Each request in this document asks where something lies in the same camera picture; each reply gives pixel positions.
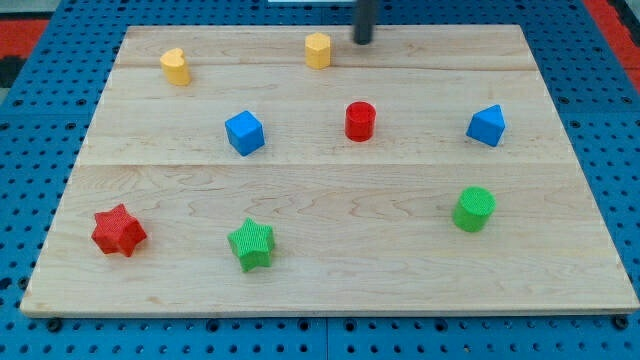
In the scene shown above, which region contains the yellow hexagon block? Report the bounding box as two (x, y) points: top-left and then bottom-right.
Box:
(305, 32), (331, 70)

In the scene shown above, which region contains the yellow heart block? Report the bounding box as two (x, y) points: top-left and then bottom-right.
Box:
(160, 48), (191, 86)

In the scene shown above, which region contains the red cylinder block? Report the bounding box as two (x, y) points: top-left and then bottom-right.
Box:
(344, 101), (376, 142)

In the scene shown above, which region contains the blue cube block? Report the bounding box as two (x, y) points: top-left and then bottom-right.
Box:
(225, 111), (265, 156)

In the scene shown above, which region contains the light wooden board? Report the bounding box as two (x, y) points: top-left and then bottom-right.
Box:
(21, 25), (639, 318)

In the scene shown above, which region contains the green star block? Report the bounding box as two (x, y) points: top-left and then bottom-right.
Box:
(227, 218), (275, 272)

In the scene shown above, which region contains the green cylinder block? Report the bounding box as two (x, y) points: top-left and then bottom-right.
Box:
(452, 186), (497, 233)

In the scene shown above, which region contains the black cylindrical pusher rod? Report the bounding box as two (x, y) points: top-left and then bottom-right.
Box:
(352, 0), (379, 45)

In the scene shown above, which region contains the blue triangular prism block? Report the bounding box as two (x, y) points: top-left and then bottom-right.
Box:
(466, 104), (506, 147)

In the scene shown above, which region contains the red star block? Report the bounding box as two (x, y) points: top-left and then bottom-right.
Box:
(91, 204), (147, 257)

